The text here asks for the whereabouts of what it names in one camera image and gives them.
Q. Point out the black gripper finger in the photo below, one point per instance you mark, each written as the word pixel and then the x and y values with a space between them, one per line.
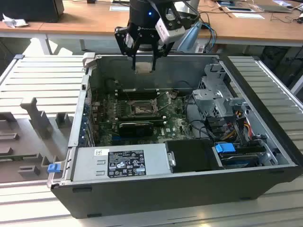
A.
pixel 163 48
pixel 121 40

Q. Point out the square silver CPU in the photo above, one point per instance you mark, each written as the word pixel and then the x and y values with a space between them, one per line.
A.
pixel 144 67

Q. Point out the CPU socket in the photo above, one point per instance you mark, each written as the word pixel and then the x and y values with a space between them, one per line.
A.
pixel 142 109

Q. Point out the pale blue paper sheet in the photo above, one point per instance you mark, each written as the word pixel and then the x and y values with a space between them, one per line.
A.
pixel 119 8

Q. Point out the pale blue teach pendant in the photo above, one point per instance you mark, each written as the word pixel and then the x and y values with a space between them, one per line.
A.
pixel 189 39

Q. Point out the wooden desk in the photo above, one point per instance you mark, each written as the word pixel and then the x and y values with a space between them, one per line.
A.
pixel 94 21
pixel 23 27

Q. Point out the white label tag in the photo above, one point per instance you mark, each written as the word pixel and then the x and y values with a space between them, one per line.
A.
pixel 200 48

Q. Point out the grey plastic case latch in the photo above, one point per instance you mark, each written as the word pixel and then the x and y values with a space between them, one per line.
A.
pixel 89 59

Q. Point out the green motherboard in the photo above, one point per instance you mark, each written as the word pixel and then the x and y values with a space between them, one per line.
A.
pixel 175 113

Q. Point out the metal drive cage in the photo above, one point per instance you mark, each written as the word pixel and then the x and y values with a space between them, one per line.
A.
pixel 206 99

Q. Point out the green RAM stick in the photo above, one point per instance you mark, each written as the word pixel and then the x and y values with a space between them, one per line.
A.
pixel 158 121
pixel 11 157

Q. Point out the black graphics card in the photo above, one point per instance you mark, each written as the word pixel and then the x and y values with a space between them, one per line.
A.
pixel 135 129

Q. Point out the white paper sheet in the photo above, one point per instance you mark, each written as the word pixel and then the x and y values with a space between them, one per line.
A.
pixel 248 15

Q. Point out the black computer box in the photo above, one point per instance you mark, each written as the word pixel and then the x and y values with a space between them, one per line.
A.
pixel 30 10

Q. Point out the crumpled white paper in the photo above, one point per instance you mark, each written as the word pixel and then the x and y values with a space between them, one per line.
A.
pixel 14 22

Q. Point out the black plastic shroud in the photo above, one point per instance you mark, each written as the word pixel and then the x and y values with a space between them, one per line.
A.
pixel 191 156

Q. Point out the hard disk in blue carrier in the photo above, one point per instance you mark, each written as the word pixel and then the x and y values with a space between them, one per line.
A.
pixel 225 149

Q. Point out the grey laptop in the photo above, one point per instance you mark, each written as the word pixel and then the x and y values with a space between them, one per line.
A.
pixel 274 8

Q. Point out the grey parts rack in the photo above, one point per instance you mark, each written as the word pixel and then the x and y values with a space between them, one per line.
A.
pixel 35 132

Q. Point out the silver power supply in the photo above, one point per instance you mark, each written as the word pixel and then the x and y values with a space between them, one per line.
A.
pixel 90 165

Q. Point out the blue plastic latch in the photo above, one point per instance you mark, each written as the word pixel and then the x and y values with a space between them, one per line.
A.
pixel 53 168

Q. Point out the black PC case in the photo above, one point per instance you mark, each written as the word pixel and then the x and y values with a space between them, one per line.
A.
pixel 142 201

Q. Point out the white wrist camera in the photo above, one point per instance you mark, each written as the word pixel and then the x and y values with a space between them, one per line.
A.
pixel 174 34

